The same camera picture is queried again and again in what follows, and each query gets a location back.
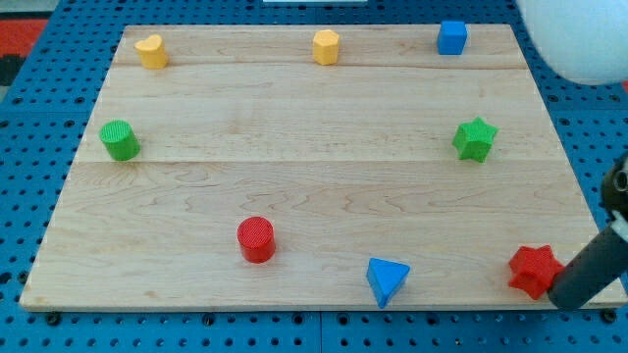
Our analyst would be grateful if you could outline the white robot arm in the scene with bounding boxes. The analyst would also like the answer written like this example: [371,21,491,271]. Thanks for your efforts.
[516,0,627,85]

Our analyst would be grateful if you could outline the blue triangle block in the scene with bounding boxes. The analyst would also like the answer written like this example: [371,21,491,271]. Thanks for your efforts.
[366,258,410,309]

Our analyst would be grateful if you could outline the red cylinder block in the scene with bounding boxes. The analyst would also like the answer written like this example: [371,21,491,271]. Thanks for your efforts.
[236,216,276,264]

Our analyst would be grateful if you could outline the wooden board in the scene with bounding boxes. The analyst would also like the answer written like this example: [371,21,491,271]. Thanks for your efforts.
[21,25,598,313]

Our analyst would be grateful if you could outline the yellow hexagon block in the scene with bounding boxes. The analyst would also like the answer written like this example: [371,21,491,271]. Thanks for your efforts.
[312,29,340,66]

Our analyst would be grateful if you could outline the green star block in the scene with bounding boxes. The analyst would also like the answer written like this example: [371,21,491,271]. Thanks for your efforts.
[451,117,499,163]

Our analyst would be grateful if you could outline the green cylinder block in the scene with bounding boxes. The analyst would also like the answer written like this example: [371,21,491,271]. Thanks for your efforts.
[99,120,140,161]

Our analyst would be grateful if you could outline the blue cube block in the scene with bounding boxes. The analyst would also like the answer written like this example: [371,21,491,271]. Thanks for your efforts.
[437,21,468,55]

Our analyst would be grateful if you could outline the yellow heart block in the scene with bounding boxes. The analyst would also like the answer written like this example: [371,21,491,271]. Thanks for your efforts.
[134,34,169,70]

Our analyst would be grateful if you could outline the red star block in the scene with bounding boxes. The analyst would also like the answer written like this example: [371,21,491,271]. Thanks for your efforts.
[508,244,564,300]

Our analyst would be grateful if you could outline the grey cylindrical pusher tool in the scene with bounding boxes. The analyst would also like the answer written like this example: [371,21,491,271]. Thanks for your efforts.
[548,219,627,310]

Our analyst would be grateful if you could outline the black tool mount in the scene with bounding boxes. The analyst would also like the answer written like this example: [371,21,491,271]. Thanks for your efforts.
[601,152,627,221]

